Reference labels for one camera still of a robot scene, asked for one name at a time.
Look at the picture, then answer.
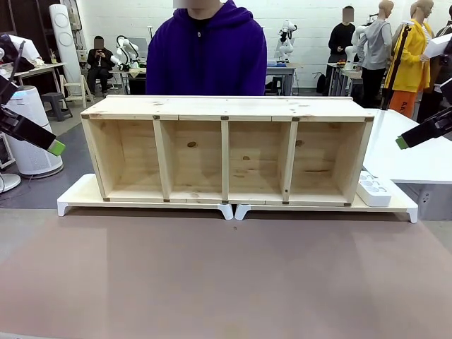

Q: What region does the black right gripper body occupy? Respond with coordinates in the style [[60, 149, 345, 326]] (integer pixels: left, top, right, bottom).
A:
[[400, 105, 452, 149]]

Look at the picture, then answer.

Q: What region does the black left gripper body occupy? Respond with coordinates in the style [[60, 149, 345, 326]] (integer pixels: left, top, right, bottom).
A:
[[0, 105, 58, 152]]

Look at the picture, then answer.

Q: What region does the white side table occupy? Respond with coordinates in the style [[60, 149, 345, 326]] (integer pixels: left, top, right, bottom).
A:
[[362, 108, 452, 185]]

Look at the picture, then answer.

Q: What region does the white cylindrical air purifier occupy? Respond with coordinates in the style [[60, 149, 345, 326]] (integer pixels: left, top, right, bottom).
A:
[[2, 85, 65, 177]]

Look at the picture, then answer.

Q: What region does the grey plastic step stool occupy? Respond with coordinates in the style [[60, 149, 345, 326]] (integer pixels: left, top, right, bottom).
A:
[[40, 92, 74, 122]]

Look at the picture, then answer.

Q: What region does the wooden riser with white legs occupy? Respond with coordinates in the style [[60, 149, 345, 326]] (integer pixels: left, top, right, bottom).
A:
[[56, 174, 234, 221], [234, 178, 420, 224]]

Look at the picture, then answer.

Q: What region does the white floor fan base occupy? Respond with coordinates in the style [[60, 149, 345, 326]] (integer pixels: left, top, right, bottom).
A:
[[0, 172, 23, 194]]

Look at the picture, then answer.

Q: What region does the white power strip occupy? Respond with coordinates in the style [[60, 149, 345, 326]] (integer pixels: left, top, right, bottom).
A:
[[355, 170, 393, 208]]

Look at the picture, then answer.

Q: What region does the wooden background workbench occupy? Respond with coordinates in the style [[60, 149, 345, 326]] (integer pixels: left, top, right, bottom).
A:
[[13, 61, 68, 95]]

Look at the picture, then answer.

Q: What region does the light wooden step stool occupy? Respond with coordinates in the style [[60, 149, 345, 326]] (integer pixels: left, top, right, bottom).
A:
[[62, 73, 95, 109]]

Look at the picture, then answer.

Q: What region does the mannequin in yellow jacket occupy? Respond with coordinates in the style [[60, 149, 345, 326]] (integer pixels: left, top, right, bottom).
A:
[[386, 0, 436, 123]]

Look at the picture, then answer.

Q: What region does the mannequin in grey hoodie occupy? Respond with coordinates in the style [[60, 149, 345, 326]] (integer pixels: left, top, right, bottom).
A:
[[356, 0, 395, 109]]

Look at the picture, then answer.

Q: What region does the tall white air conditioner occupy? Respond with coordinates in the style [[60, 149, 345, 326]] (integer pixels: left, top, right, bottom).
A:
[[48, 4, 83, 88]]

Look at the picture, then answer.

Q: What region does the seated person in black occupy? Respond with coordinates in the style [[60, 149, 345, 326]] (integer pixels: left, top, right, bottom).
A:
[[86, 35, 116, 98]]

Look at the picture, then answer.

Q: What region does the standing person in black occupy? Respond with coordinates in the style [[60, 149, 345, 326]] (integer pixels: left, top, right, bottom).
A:
[[328, 5, 358, 96]]

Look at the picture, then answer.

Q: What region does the grey background table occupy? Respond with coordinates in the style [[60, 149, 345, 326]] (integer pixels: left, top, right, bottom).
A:
[[264, 61, 299, 96]]

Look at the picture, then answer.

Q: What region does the four-compartment pine wood shelf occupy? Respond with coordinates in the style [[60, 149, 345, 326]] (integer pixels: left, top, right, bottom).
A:
[[80, 94, 375, 208]]

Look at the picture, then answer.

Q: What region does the person in purple hoodie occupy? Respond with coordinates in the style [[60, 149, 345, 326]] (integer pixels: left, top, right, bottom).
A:
[[145, 0, 268, 97]]

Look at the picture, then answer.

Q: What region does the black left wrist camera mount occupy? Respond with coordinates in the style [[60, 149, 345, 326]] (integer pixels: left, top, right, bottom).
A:
[[0, 75, 18, 106]]

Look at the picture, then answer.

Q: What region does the black camera tripod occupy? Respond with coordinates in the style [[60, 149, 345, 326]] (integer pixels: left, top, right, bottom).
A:
[[380, 20, 414, 111]]

